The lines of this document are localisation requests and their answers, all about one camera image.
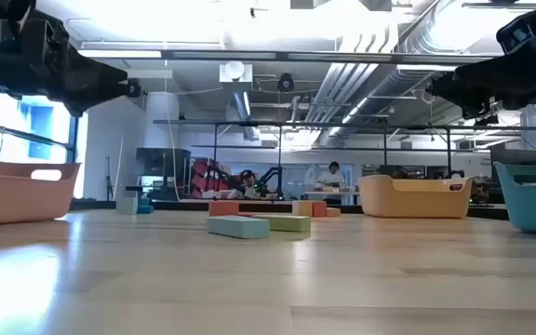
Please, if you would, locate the light teal small cube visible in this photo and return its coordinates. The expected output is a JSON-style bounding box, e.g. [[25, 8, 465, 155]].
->
[[115, 196, 139, 216]]

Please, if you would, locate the tan orange block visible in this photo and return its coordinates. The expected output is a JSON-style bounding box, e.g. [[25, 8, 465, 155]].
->
[[291, 200, 315, 218]]

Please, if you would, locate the light teal long block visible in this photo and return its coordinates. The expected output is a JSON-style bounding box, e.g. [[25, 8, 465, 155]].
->
[[207, 215, 271, 240]]

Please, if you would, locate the green long block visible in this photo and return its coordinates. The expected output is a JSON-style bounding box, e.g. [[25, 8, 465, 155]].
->
[[252, 213, 312, 234]]

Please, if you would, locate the blue framed window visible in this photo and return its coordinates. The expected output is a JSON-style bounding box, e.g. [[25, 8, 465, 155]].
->
[[0, 90, 81, 165]]

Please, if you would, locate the black background monitor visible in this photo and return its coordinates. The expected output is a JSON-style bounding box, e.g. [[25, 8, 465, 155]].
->
[[489, 148, 536, 178]]

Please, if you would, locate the black cabinet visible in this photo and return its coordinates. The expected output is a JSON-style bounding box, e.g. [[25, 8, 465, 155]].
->
[[136, 147, 192, 202]]

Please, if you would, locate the yellow plastic bin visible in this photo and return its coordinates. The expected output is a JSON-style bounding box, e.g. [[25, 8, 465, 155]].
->
[[357, 174, 474, 219]]

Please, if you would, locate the salmon orange plastic bin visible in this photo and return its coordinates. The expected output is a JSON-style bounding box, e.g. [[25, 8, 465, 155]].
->
[[0, 158, 82, 228]]

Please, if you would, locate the long ceiling light bar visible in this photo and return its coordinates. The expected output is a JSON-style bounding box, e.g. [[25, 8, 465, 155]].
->
[[76, 48, 497, 65]]

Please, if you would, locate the red machine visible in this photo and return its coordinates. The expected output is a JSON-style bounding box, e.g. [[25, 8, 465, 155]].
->
[[191, 157, 232, 199]]

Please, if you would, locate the white square ceiling fixture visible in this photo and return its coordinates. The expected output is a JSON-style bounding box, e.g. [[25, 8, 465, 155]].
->
[[219, 60, 254, 84]]

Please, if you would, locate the white background table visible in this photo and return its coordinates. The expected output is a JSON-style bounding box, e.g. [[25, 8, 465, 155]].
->
[[303, 189, 361, 206]]

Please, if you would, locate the person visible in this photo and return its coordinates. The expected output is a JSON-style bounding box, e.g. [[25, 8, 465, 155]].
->
[[314, 161, 347, 206], [228, 169, 262, 200]]

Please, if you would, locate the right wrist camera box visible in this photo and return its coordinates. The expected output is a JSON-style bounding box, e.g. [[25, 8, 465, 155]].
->
[[497, 5, 536, 53]]

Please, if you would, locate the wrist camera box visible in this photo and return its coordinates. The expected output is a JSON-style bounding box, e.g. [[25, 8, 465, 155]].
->
[[0, 0, 39, 47], [497, 5, 536, 53]]

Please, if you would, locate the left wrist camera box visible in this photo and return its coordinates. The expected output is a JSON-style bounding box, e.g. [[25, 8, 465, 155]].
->
[[0, 0, 39, 47]]

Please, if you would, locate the silver ventilation duct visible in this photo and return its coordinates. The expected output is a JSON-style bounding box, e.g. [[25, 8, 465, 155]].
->
[[316, 0, 497, 145]]

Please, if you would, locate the black metal table frame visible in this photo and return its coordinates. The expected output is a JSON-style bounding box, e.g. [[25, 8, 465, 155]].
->
[[70, 198, 511, 221]]

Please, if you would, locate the black background frame rig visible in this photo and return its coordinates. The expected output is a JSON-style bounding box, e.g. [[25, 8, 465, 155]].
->
[[153, 119, 536, 206]]

